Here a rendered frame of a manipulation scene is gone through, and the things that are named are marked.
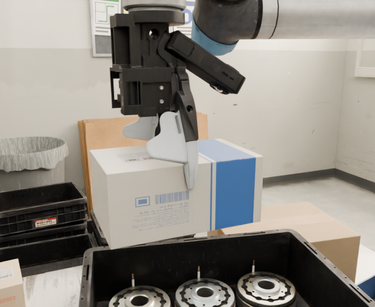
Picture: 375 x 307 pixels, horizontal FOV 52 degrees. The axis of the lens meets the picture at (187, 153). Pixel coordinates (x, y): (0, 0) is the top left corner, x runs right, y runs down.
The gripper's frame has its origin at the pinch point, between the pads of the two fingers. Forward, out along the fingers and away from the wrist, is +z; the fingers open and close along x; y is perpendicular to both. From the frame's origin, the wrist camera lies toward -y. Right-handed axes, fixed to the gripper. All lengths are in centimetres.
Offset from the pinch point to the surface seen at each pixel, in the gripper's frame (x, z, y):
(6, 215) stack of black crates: -127, 51, 31
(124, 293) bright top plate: -12.0, 24.7, 5.1
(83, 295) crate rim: -3.8, 17.6, 12.6
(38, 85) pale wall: -258, 5, 10
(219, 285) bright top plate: -8.0, 24.8, -11.3
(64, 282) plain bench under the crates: -46, 41, 13
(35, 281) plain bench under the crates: -49, 40, 20
